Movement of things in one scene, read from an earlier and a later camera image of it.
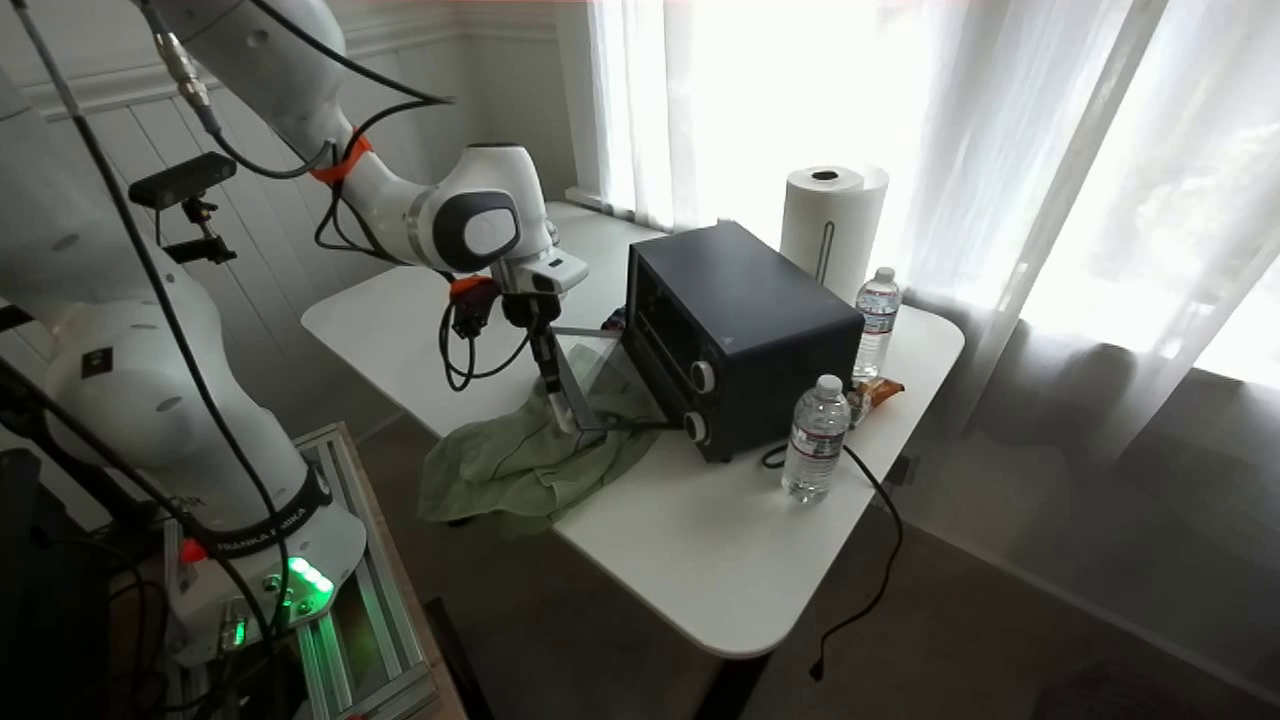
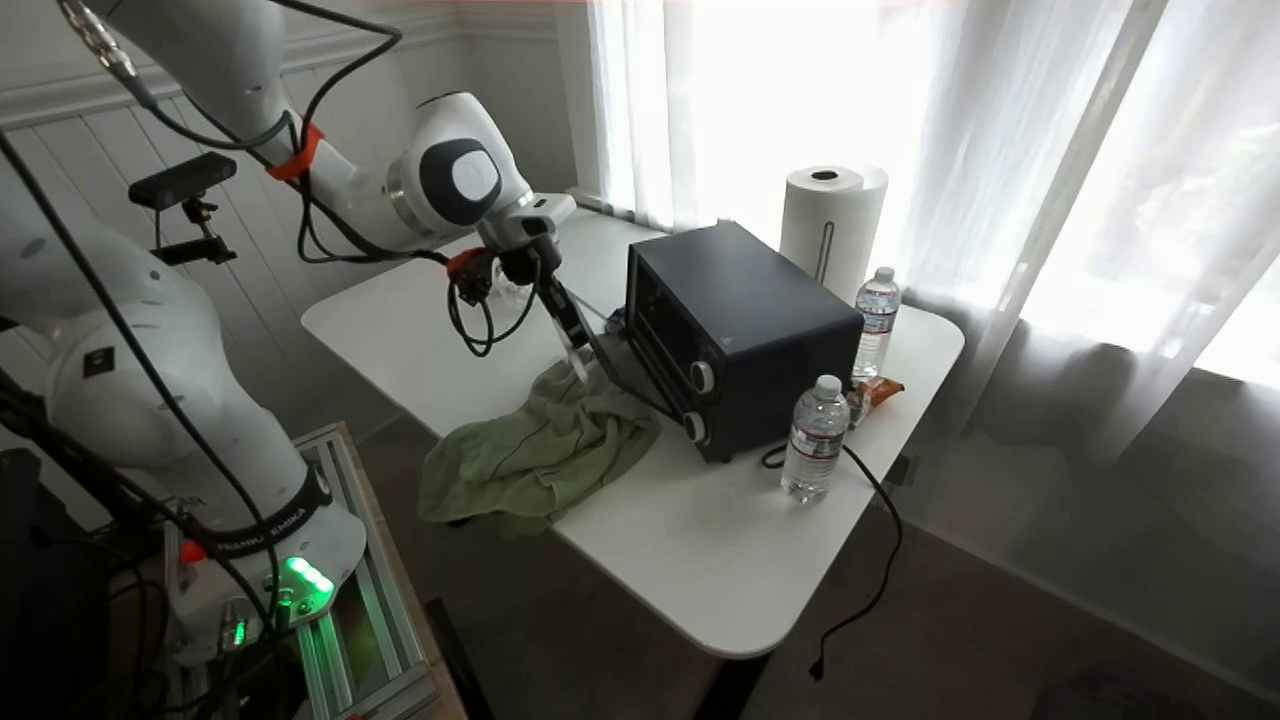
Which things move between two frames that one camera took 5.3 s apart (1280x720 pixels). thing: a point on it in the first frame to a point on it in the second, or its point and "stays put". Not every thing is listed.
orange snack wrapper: (878, 391) stays put
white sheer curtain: (1084, 187) stays put
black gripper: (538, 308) to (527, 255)
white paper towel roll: (834, 227) stays put
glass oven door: (601, 376) to (628, 345)
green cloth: (523, 462) stays put
